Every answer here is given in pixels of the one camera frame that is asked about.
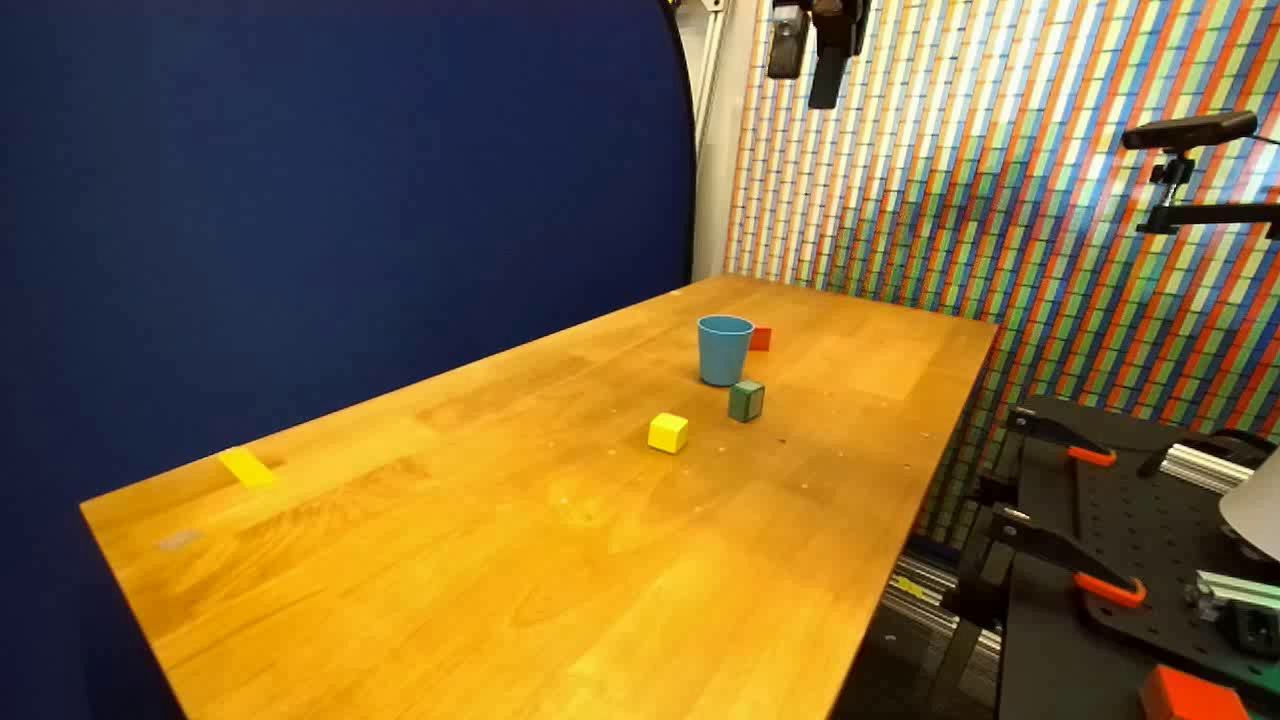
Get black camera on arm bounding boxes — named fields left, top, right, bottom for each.
left=1121, top=108, right=1280, bottom=242

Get blue plastic cup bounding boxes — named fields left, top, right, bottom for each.
left=697, top=314, right=751, bottom=389

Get silver aluminium bar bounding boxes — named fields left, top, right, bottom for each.
left=1159, top=442, right=1254, bottom=491

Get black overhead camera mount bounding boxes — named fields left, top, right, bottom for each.
left=770, top=0, right=874, bottom=108

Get yellow tape strip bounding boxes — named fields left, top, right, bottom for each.
left=219, top=449, right=275, bottom=489

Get green cube block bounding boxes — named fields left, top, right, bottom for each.
left=729, top=381, right=765, bottom=425

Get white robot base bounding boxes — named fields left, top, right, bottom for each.
left=1221, top=449, right=1280, bottom=562

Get black perforated side table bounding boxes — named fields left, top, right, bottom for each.
left=998, top=398, right=1280, bottom=720

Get orange red block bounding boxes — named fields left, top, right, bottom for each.
left=1141, top=663, right=1250, bottom=720

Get red cube block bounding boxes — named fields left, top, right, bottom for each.
left=748, top=326, right=774, bottom=352

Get orange handled front clamp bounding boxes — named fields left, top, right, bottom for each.
left=993, top=502, right=1150, bottom=612

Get yellow cube block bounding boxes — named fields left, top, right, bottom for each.
left=649, top=413, right=692, bottom=452

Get orange handled black clamp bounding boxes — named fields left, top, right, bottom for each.
left=1009, top=404, right=1121, bottom=468

